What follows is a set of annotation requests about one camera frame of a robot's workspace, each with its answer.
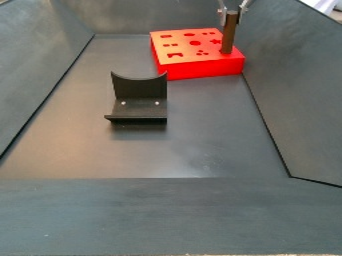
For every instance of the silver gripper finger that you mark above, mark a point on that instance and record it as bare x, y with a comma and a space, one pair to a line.
221, 12
243, 9

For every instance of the brown hexagon peg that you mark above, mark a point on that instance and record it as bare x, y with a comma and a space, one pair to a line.
228, 32

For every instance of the red shape-sorting board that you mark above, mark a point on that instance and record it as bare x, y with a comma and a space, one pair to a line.
187, 53

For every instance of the dark curved holder bracket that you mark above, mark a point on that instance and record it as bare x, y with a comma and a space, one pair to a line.
140, 99

